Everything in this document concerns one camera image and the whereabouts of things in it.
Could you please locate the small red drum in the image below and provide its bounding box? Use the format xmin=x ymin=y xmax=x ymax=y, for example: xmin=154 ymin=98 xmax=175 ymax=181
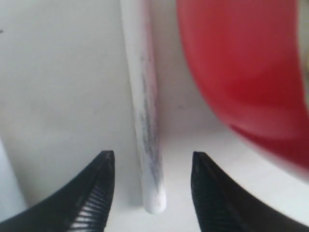
xmin=176 ymin=0 xmax=309 ymax=173

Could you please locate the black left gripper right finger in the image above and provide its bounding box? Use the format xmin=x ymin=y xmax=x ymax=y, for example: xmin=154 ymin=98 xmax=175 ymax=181
xmin=191 ymin=151 xmax=309 ymax=232

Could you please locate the white rectangular plastic tray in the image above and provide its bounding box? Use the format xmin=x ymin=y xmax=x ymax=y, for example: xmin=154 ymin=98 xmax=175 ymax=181
xmin=0 ymin=141 xmax=27 ymax=221

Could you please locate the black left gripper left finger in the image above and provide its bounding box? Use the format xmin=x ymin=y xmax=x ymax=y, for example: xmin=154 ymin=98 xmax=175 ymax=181
xmin=0 ymin=151 xmax=114 ymax=232

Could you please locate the smudged wooden drumstick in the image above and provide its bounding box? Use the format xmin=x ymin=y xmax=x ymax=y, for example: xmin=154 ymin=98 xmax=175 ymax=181
xmin=120 ymin=0 xmax=167 ymax=214

